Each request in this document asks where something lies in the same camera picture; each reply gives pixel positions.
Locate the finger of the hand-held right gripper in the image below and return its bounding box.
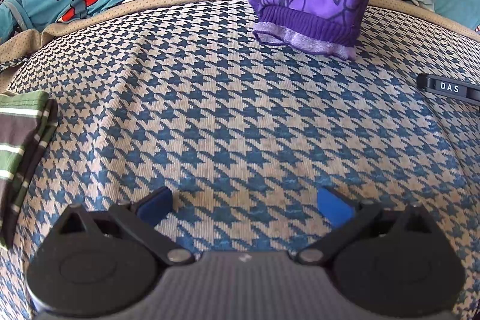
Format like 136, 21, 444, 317
416, 73, 480, 101

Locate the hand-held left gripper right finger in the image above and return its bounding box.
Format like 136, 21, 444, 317
294, 187, 436, 266

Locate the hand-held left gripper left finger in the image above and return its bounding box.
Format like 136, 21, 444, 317
52, 186, 196, 266

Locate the green brown striped folded shirt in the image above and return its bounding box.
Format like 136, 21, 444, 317
0, 91, 59, 249

